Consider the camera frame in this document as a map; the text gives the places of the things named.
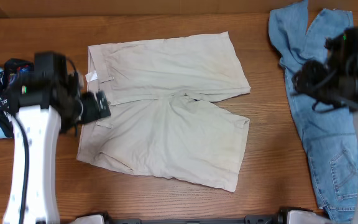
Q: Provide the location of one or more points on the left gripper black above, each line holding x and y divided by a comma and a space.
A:
92, 111

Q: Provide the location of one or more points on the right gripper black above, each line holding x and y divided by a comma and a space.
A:
304, 82

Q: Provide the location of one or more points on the beige shorts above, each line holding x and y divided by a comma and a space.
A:
165, 120

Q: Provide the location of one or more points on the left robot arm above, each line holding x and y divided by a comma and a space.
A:
44, 103

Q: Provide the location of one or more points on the blue denim jeans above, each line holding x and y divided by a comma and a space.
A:
328, 138

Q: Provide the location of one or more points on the black printed jersey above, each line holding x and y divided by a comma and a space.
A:
13, 68

